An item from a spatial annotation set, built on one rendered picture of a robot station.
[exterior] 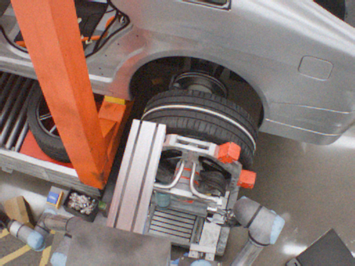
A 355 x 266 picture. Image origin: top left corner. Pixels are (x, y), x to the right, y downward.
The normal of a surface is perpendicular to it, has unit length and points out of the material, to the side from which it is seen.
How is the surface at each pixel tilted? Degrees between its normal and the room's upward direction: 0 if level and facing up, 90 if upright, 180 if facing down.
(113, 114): 0
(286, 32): 75
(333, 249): 0
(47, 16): 90
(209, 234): 0
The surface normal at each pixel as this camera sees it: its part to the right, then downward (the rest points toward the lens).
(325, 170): 0.03, -0.47
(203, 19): -0.24, 0.77
